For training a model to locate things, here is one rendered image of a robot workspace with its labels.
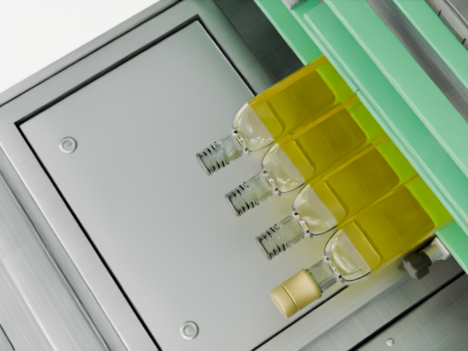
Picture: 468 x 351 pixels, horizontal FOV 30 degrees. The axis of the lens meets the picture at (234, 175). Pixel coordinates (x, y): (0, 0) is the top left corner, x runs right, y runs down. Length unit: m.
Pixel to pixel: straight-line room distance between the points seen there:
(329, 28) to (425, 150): 0.17
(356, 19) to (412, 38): 0.06
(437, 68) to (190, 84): 0.38
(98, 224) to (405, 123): 0.40
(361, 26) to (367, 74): 0.08
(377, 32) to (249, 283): 0.35
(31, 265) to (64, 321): 0.08
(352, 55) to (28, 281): 0.47
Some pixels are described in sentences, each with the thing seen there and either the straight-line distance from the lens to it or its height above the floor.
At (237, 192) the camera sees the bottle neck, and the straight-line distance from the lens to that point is 0.94.
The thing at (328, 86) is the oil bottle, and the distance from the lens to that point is 0.97.
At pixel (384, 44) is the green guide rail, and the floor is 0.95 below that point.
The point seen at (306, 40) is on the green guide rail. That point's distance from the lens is 1.06.
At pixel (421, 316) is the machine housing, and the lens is 1.10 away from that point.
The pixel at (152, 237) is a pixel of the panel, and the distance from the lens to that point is 1.07.
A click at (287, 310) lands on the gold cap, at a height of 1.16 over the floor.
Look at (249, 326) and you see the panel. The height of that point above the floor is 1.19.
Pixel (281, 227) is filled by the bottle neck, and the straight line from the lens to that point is 0.92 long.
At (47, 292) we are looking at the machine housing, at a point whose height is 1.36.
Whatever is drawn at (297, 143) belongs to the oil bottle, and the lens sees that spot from 0.94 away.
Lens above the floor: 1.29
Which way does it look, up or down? 10 degrees down
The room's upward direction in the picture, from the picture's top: 122 degrees counter-clockwise
